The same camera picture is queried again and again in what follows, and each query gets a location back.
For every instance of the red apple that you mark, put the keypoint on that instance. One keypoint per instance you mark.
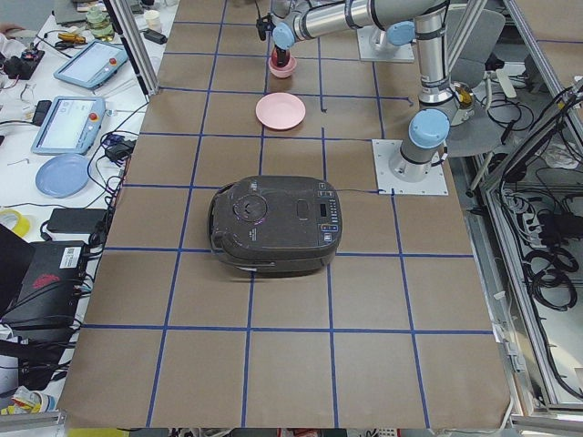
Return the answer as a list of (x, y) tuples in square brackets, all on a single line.
[(279, 63)]

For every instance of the pink bowl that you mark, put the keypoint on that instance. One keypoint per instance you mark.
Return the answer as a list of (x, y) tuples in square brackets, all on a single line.
[(282, 71)]

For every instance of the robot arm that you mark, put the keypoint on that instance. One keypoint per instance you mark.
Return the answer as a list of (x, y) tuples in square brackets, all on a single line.
[(295, 21), (429, 128)]

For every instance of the pink plate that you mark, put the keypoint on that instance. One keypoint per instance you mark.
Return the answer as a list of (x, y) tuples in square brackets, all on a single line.
[(280, 111)]

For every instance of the steel bowl on chair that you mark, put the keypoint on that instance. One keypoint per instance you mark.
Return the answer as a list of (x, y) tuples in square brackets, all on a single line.
[(465, 103)]

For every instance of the light blue plate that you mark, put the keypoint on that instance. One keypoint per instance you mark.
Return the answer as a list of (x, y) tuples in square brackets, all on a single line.
[(62, 176)]

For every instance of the dark grey rice cooker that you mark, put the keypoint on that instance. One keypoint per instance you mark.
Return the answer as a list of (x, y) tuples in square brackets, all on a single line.
[(276, 224)]

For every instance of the blue teach pendant far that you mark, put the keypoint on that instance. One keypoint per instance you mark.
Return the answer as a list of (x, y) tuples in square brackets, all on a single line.
[(93, 66)]

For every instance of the blue teach pendant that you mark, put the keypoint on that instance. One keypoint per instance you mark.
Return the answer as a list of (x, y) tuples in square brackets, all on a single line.
[(70, 126), (93, 66)]

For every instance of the blue teach pendant near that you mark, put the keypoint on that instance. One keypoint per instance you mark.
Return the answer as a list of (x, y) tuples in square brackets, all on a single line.
[(70, 126)]

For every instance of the black power adapter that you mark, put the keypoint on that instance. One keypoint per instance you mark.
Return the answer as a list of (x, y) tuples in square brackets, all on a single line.
[(75, 220)]

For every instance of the yellow tape roll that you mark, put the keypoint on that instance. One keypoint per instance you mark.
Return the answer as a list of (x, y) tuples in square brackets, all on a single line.
[(15, 221)]

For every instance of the black laptop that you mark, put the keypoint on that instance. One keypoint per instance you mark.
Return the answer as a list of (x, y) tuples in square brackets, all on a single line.
[(40, 282)]

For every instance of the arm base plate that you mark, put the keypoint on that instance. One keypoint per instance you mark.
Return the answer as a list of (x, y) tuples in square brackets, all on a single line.
[(397, 176), (392, 45)]

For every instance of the aluminium frame post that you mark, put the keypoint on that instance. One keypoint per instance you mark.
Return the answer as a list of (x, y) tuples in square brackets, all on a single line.
[(125, 26)]

